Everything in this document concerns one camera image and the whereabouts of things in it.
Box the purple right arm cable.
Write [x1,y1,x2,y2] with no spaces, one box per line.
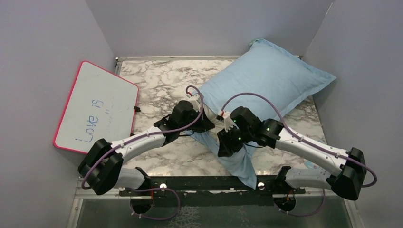
[220,92,377,189]

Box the green patterned cloth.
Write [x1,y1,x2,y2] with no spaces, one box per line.
[248,38,260,47]

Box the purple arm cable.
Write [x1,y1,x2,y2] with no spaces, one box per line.
[220,92,377,189]
[81,85,205,190]

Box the white pillow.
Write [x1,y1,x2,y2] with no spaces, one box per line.
[187,94,224,128]

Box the pink framed whiteboard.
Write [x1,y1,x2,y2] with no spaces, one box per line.
[53,61,139,154]

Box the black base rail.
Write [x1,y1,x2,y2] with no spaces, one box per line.
[119,175,306,207]

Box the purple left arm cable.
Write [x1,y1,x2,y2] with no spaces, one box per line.
[81,85,205,190]

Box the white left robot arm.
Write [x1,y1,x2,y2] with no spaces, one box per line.
[78,100,216,195]

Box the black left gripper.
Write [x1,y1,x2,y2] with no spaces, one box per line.
[179,107,214,133]

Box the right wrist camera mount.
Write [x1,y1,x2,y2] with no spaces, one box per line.
[216,110,235,132]

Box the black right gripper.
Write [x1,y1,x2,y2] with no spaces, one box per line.
[217,123,253,157]

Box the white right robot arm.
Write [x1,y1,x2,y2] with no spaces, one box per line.
[217,106,367,200]

